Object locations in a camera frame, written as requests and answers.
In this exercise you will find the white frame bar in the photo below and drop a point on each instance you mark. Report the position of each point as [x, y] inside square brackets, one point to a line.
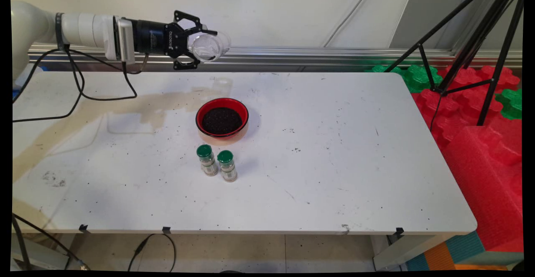
[46, 258]

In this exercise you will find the red foam puzzle pieces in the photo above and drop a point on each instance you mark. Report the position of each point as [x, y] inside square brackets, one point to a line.
[459, 101]

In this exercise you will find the green lid spice jar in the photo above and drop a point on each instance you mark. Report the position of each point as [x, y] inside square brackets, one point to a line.
[225, 157]
[205, 151]

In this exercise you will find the black seeds pile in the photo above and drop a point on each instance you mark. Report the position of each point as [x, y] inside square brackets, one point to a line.
[222, 120]

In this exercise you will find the aluminium wall rail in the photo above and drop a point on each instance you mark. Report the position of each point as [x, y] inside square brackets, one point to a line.
[292, 55]

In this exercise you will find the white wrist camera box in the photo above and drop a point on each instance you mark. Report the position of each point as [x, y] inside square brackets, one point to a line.
[125, 39]

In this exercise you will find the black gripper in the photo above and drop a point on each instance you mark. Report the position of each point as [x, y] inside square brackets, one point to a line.
[156, 39]

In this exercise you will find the white table leg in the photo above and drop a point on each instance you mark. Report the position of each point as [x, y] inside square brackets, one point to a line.
[401, 254]

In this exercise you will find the blue orange foam mat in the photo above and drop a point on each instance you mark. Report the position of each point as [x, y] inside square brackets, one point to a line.
[459, 254]

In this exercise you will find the large red foam block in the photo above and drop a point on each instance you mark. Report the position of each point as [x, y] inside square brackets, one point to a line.
[489, 185]

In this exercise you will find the green foam piece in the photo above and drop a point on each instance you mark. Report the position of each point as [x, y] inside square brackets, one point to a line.
[420, 78]
[384, 69]
[510, 103]

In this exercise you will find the black tripod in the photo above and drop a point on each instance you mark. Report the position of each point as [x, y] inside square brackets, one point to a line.
[481, 30]

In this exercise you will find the black tape strip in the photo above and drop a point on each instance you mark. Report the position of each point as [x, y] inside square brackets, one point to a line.
[83, 228]
[166, 229]
[399, 232]

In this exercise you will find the red bowl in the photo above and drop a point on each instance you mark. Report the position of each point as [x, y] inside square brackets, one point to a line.
[199, 118]

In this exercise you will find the white wall conduit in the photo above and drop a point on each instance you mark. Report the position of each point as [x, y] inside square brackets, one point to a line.
[349, 13]

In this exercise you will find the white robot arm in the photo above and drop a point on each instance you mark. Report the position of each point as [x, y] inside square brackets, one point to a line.
[83, 28]

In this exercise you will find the clear plastic jar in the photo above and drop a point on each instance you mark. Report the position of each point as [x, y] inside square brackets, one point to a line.
[209, 47]

